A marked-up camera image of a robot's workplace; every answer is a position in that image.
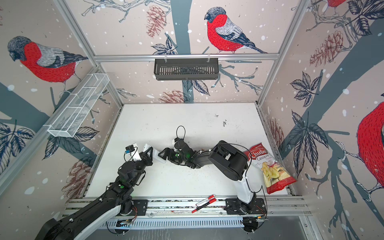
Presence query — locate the red marker pen lower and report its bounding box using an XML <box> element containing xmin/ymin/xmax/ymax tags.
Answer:
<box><xmin>192</xmin><ymin>198</ymin><xmax>217</xmax><ymax>213</ymax></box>

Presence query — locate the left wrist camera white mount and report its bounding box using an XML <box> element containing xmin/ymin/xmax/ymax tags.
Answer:
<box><xmin>124</xmin><ymin>144</ymin><xmax>141</xmax><ymax>162</ymax></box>

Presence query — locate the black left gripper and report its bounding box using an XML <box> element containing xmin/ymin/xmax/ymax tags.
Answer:
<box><xmin>130</xmin><ymin>146</ymin><xmax>153</xmax><ymax>187</ymax></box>

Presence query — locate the aluminium frame corner post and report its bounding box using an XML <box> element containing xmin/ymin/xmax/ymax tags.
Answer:
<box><xmin>54</xmin><ymin>0</ymin><xmax>124</xmax><ymax>109</ymax></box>

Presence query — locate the aluminium horizontal crossbar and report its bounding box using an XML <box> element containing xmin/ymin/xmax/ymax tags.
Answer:
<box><xmin>94</xmin><ymin>53</ymin><xmax>280</xmax><ymax>63</ymax></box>

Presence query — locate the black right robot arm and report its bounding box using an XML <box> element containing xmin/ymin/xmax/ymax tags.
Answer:
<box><xmin>156</xmin><ymin>138</ymin><xmax>255</xmax><ymax>204</ymax></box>

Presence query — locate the black right camera cable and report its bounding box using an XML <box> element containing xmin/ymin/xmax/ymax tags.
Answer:
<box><xmin>175</xmin><ymin>125</ymin><xmax>187</xmax><ymax>142</ymax></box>

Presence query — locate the red marker pen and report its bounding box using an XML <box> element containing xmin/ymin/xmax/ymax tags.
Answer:
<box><xmin>196</xmin><ymin>194</ymin><xmax>215</xmax><ymax>206</ymax></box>
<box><xmin>192</xmin><ymin>198</ymin><xmax>217</xmax><ymax>213</ymax></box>

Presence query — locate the white wire mesh basket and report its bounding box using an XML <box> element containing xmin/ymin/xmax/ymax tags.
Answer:
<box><xmin>48</xmin><ymin>73</ymin><xmax>110</xmax><ymax>138</ymax></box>

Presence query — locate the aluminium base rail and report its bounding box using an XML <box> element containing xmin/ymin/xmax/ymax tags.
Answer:
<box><xmin>61</xmin><ymin>196</ymin><xmax>313</xmax><ymax>230</ymax></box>

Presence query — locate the red marker pen upper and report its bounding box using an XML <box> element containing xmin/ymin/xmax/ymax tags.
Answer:
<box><xmin>196</xmin><ymin>194</ymin><xmax>215</xmax><ymax>206</ymax></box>

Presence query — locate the red chips bag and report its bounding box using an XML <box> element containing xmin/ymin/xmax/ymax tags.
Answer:
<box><xmin>245</xmin><ymin>143</ymin><xmax>297</xmax><ymax>195</ymax></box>

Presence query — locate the black wall basket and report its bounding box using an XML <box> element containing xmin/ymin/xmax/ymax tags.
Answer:
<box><xmin>154</xmin><ymin>58</ymin><xmax>219</xmax><ymax>81</ymax></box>

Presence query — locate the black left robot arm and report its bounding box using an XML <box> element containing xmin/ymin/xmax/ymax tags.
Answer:
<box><xmin>36</xmin><ymin>147</ymin><xmax>154</xmax><ymax>240</ymax></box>

